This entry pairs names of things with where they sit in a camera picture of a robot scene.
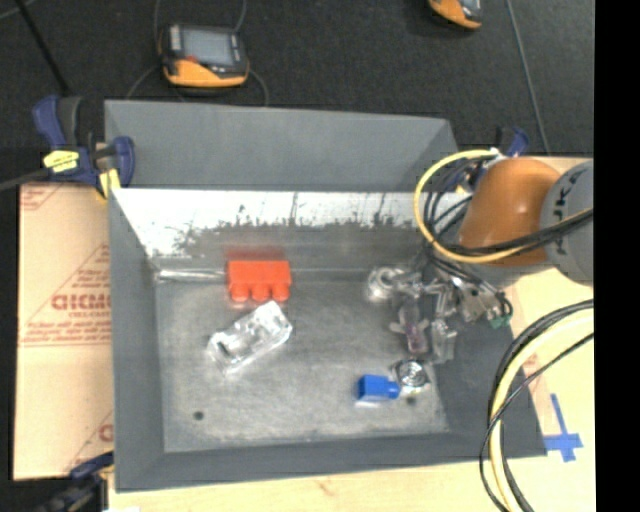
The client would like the red toy building block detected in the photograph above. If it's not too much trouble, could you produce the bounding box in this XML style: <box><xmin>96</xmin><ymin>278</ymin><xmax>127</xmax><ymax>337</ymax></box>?
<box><xmin>226</xmin><ymin>259</ymin><xmax>293</xmax><ymax>304</ymax></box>

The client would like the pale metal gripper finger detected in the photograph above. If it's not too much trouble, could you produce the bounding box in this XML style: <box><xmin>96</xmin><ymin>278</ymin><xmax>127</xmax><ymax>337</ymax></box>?
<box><xmin>429</xmin><ymin>317</ymin><xmax>458</xmax><ymax>365</ymax></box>
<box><xmin>389</xmin><ymin>303</ymin><xmax>432</xmax><ymax>354</ymax></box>

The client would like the small blue box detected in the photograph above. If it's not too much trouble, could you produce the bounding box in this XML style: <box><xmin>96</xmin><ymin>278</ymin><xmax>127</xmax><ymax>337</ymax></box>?
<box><xmin>354</xmin><ymin>374</ymin><xmax>402</xmax><ymax>407</ymax></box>

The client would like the grey metal bin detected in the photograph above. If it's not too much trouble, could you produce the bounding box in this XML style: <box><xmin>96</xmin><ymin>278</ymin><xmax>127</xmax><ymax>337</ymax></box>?
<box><xmin>103</xmin><ymin>99</ymin><xmax>547</xmax><ymax>492</ymax></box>

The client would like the brown cardboard board red print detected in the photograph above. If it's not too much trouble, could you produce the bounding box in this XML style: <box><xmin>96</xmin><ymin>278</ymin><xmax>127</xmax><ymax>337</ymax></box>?
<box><xmin>11</xmin><ymin>181</ymin><xmax>117</xmax><ymax>482</ymax></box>

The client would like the shiny round metal cap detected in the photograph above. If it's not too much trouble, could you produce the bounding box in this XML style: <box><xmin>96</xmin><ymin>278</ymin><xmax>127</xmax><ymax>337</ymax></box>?
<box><xmin>393</xmin><ymin>359</ymin><xmax>432</xmax><ymax>400</ymax></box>

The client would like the clear plastic block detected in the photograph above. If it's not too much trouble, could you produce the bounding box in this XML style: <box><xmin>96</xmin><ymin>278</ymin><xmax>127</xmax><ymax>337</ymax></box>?
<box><xmin>206</xmin><ymin>299</ymin><xmax>294</xmax><ymax>377</ymax></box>

